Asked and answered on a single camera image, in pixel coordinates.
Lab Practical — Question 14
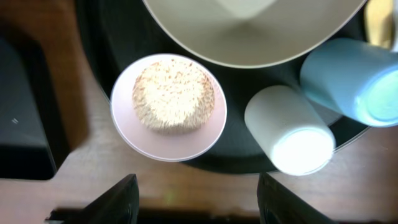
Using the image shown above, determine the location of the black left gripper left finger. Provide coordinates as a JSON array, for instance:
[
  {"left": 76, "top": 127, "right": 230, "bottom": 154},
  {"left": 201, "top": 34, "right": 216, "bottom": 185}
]
[{"left": 45, "top": 174, "right": 139, "bottom": 224}]

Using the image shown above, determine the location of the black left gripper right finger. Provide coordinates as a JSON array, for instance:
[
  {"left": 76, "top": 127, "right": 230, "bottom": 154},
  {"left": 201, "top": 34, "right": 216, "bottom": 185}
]
[{"left": 257, "top": 173, "right": 336, "bottom": 224}]

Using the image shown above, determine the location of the small pink bowl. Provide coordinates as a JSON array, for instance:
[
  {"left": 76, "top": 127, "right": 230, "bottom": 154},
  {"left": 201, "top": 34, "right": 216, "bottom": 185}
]
[{"left": 110, "top": 54, "right": 227, "bottom": 162}]

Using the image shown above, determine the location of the cooked rice pile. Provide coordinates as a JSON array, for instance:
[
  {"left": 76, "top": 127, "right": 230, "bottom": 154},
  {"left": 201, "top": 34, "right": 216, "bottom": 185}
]
[{"left": 132, "top": 59, "right": 215, "bottom": 134}]

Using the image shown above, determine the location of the white plastic cup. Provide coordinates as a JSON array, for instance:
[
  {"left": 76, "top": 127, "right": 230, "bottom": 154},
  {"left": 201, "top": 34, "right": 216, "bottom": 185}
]
[{"left": 244, "top": 85, "right": 336, "bottom": 176}]

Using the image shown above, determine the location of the black rectangular tray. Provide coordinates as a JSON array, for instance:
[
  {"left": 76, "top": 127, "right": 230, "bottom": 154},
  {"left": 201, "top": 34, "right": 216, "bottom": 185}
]
[{"left": 1, "top": 34, "right": 70, "bottom": 180}]

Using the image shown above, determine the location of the light blue plastic cup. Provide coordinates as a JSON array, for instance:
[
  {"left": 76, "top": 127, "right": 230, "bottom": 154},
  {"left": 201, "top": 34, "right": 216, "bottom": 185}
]
[{"left": 300, "top": 38, "right": 397, "bottom": 128}]

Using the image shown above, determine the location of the black round tray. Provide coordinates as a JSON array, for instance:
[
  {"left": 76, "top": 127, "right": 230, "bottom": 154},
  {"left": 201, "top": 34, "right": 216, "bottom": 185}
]
[{"left": 75, "top": 1, "right": 365, "bottom": 174}]

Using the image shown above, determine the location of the cream large bowl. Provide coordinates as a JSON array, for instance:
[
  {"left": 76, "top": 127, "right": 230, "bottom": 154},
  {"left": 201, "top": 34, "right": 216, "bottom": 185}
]
[{"left": 144, "top": 0, "right": 365, "bottom": 68}]

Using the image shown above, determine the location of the yellow plastic spoon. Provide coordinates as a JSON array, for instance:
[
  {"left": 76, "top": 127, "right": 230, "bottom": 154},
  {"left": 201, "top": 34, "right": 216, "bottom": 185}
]
[{"left": 364, "top": 0, "right": 394, "bottom": 50}]

